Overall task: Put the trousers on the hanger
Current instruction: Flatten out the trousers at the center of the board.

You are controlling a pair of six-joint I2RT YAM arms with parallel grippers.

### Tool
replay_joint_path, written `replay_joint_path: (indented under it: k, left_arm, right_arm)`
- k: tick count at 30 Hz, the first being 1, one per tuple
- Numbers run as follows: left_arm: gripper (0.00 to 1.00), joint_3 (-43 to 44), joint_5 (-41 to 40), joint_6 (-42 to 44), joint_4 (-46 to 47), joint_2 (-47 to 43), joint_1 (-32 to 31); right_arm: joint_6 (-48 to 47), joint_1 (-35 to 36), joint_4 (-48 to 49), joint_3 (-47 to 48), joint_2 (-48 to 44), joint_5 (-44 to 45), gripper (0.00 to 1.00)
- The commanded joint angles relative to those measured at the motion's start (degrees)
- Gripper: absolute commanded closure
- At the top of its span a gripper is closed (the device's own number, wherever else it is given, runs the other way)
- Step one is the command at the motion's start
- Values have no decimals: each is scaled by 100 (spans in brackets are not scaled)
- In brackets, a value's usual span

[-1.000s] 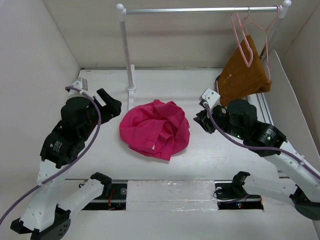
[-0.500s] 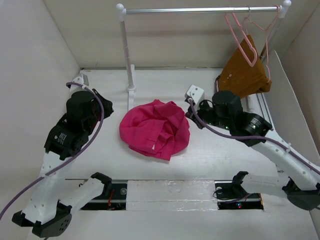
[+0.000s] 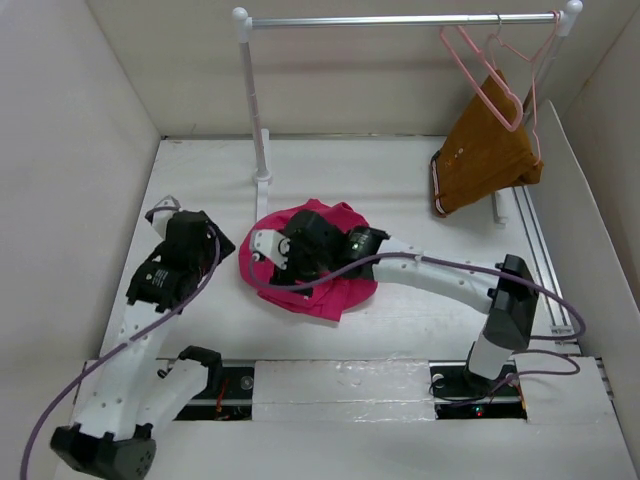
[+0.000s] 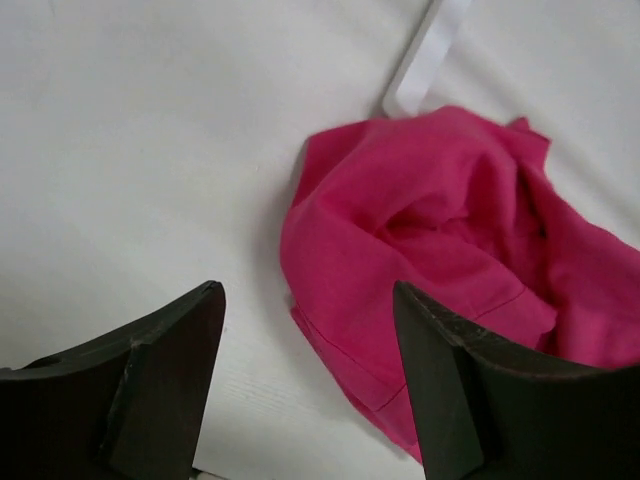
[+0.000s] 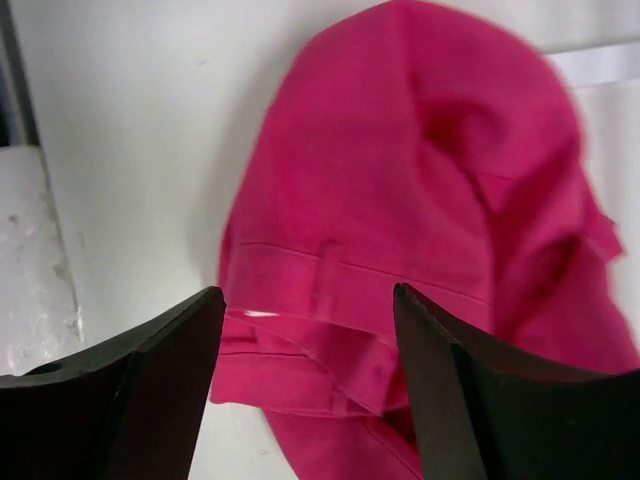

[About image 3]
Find pink trousers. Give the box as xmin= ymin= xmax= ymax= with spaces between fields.
xmin=238 ymin=199 xmax=377 ymax=322

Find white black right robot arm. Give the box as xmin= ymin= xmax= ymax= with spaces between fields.
xmin=253 ymin=210 xmax=539 ymax=395

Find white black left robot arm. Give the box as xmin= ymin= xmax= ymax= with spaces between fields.
xmin=50 ymin=207 xmax=235 ymax=479

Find brown trousers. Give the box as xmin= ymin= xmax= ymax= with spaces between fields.
xmin=430 ymin=95 xmax=544 ymax=217

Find pink hanger with brown trousers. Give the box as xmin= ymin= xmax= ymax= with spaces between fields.
xmin=484 ymin=10 xmax=566 ymax=162

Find white clothes rack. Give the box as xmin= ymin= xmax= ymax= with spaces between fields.
xmin=232 ymin=1 xmax=583 ymax=220

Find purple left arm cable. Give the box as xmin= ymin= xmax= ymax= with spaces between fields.
xmin=18 ymin=207 xmax=222 ymax=480

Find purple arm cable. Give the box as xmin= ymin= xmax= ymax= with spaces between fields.
xmin=18 ymin=207 xmax=222 ymax=480
xmin=248 ymin=252 xmax=587 ymax=404

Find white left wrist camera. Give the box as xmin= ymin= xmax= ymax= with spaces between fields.
xmin=144 ymin=195 xmax=181 ymax=240

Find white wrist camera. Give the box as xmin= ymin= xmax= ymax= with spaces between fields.
xmin=249 ymin=229 xmax=290 ymax=270
xmin=144 ymin=195 xmax=181 ymax=240

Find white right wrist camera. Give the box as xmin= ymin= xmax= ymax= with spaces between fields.
xmin=249 ymin=229 xmax=290 ymax=270

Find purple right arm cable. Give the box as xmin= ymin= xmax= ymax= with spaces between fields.
xmin=248 ymin=252 xmax=587 ymax=404

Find aluminium side rail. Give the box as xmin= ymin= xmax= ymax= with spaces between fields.
xmin=513 ymin=187 xmax=574 ymax=335

